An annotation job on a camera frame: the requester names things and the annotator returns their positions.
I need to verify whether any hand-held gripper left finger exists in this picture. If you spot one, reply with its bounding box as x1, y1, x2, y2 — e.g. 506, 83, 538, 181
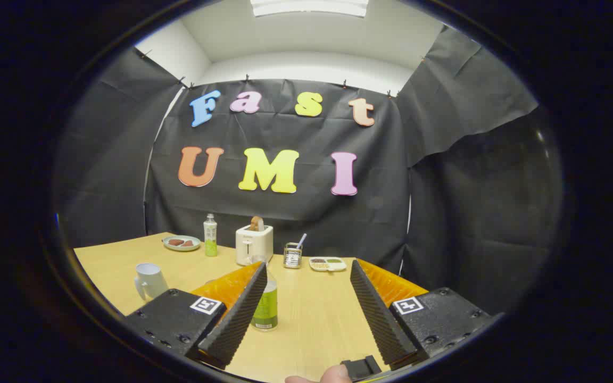
124, 261, 268, 370

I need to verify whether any green juice bottle without cap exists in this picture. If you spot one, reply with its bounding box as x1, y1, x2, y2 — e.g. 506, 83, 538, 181
251, 255, 279, 331

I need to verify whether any white divided snack dish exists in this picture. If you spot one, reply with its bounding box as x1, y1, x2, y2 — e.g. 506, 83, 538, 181
309, 257, 347, 272

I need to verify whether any wooden table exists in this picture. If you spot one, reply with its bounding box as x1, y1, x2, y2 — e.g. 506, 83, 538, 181
74, 232, 408, 383

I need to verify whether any tall capped green bottle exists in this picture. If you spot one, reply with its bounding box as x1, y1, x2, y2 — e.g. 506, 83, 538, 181
203, 213, 218, 257

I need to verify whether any white cup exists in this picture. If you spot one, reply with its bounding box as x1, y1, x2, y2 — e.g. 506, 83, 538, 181
135, 263, 169, 302

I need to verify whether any white toaster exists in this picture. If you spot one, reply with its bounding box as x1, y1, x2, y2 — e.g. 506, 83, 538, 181
235, 223, 274, 266

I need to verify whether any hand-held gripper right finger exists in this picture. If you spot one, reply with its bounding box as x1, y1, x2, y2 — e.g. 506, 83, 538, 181
350, 259, 493, 371

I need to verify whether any black backdrop cloth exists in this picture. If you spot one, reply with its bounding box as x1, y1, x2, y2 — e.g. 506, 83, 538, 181
54, 24, 562, 315

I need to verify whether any ceiling light panel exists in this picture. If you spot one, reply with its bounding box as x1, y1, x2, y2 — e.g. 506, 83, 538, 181
250, 0, 369, 18

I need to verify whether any grey plate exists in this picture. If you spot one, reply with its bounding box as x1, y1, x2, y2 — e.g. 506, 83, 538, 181
162, 235, 201, 252

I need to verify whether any metal utensil holder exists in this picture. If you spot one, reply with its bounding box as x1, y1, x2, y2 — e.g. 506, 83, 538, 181
284, 243, 303, 269

